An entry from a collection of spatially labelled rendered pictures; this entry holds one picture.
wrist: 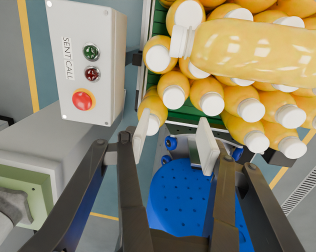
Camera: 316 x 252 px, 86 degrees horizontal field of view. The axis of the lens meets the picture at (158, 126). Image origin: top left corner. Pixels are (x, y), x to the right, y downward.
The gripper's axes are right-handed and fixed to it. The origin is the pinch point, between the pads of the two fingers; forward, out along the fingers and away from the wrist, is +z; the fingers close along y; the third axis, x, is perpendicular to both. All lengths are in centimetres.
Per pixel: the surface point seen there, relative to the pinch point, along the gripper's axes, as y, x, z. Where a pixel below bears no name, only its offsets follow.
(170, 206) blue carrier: 3.6, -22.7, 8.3
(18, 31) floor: -119, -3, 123
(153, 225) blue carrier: 0.7, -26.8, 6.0
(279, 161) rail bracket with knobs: 32.3, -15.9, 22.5
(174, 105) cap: 0.4, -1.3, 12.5
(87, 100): -15.0, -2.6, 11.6
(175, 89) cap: 0.0, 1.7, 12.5
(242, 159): 77, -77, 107
